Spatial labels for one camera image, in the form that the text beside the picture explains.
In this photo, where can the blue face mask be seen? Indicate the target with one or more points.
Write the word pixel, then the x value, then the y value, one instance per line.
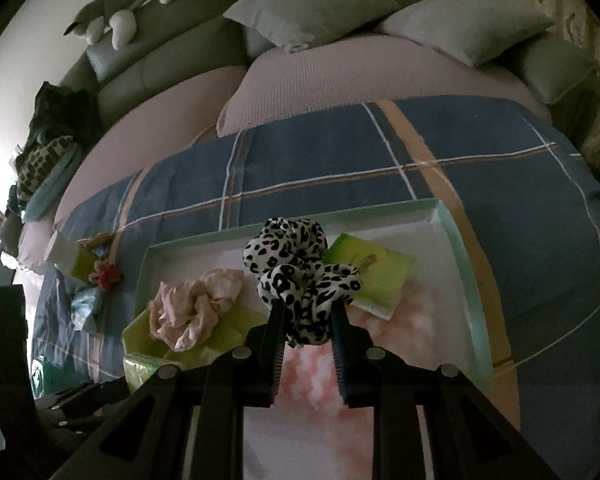
pixel 85 310

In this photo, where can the dark clothes pile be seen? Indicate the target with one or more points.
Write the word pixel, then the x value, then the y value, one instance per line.
pixel 60 110

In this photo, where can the pale green pillow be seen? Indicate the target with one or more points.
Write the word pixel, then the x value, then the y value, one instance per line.
pixel 305 5
pixel 465 30

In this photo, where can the pink sofa seat cover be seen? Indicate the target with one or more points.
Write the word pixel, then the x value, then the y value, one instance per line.
pixel 155 130
pixel 355 80
pixel 32 247

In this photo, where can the mint green tray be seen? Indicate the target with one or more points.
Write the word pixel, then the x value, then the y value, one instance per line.
pixel 220 255

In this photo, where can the green sofa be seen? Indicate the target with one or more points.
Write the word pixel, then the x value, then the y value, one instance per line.
pixel 145 75

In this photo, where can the small green pillow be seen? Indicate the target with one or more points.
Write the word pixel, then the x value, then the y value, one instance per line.
pixel 550 70

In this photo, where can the grey and white plush toy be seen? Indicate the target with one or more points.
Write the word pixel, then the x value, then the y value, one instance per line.
pixel 115 10

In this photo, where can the pale pink scrunchie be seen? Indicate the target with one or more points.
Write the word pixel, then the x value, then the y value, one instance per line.
pixel 190 310

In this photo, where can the teal plastic toy box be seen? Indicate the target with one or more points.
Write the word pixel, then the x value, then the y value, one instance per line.
pixel 55 375

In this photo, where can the green cloth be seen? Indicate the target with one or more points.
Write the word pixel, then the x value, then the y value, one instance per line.
pixel 235 327

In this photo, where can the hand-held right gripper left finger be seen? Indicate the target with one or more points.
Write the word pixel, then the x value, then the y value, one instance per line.
pixel 270 360

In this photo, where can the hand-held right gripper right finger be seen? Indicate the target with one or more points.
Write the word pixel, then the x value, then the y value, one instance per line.
pixel 345 360

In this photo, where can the pink fluffy cloth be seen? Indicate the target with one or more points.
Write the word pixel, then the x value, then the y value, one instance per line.
pixel 405 340

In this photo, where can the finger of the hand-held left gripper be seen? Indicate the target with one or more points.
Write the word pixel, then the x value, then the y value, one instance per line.
pixel 5 340

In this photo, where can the leopard print scrunchie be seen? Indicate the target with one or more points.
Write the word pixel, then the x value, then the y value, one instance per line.
pixel 290 255

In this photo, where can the patterned curtain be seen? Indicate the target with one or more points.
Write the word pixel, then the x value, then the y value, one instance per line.
pixel 580 60

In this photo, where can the blue plaid blanket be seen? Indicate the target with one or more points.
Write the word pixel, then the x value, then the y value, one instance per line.
pixel 330 160

